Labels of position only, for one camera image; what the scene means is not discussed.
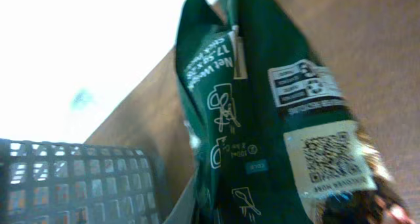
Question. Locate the green Nescafe coffee bag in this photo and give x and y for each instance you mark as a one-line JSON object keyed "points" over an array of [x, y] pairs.
{"points": [[277, 143]]}

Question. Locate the dark grey plastic basket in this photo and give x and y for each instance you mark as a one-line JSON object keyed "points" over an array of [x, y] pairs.
{"points": [[45, 182]]}

